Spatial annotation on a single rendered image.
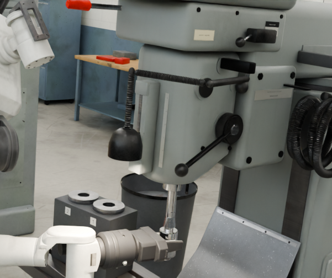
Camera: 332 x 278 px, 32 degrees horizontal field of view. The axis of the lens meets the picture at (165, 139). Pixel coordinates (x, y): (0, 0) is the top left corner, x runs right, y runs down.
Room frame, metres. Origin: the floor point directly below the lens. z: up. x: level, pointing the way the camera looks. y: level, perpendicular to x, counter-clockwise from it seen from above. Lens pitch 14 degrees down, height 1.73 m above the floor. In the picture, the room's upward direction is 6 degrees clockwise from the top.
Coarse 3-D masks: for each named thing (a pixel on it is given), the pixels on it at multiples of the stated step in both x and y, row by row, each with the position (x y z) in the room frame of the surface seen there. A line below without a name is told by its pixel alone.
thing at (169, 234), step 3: (162, 228) 1.34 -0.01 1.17; (174, 228) 1.35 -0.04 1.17; (159, 231) 1.33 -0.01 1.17; (162, 231) 1.32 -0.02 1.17; (165, 231) 1.32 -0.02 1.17; (168, 231) 1.32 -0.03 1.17; (171, 231) 1.33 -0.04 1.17; (174, 231) 1.33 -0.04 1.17; (177, 231) 1.33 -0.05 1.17; (162, 234) 1.32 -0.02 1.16; (165, 234) 1.31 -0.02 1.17; (168, 234) 1.31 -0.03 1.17; (171, 234) 1.31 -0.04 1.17; (174, 234) 1.32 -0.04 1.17
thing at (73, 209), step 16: (80, 192) 1.60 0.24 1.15; (64, 208) 1.54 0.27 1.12; (80, 208) 1.50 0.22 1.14; (96, 208) 1.49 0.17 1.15; (112, 208) 1.49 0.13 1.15; (128, 208) 1.53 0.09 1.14; (64, 224) 1.53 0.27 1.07; (80, 224) 1.50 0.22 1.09; (96, 224) 1.46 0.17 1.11; (112, 224) 1.44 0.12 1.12; (128, 224) 1.50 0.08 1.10; (64, 256) 1.53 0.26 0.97; (96, 272) 1.45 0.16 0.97; (112, 272) 1.46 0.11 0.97
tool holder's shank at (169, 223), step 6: (168, 192) 1.33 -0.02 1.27; (174, 192) 1.33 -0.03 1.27; (168, 198) 1.33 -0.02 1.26; (174, 198) 1.33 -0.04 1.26; (168, 204) 1.33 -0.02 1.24; (174, 204) 1.33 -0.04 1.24; (168, 210) 1.32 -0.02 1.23; (174, 210) 1.33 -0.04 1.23; (168, 216) 1.32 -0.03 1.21; (174, 216) 1.33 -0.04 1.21; (168, 222) 1.32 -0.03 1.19; (174, 222) 1.33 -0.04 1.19; (168, 228) 1.32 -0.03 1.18
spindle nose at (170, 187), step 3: (162, 186) 1.33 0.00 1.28; (165, 186) 1.32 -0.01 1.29; (168, 186) 1.31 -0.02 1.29; (171, 186) 1.31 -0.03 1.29; (174, 186) 1.31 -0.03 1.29; (177, 186) 1.31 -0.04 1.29; (180, 186) 1.32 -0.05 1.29; (165, 189) 1.32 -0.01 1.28; (168, 189) 1.31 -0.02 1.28; (171, 189) 1.31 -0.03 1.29; (174, 189) 1.31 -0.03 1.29; (177, 189) 1.31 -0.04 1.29; (180, 189) 1.32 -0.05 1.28
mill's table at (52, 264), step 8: (48, 264) 1.51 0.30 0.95; (56, 264) 1.52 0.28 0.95; (64, 264) 1.52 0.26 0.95; (136, 264) 1.57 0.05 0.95; (32, 272) 1.57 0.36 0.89; (40, 272) 1.54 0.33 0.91; (48, 272) 1.53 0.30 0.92; (56, 272) 1.48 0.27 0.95; (64, 272) 1.47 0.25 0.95; (128, 272) 1.51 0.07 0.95; (136, 272) 1.52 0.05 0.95; (144, 272) 1.52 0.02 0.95
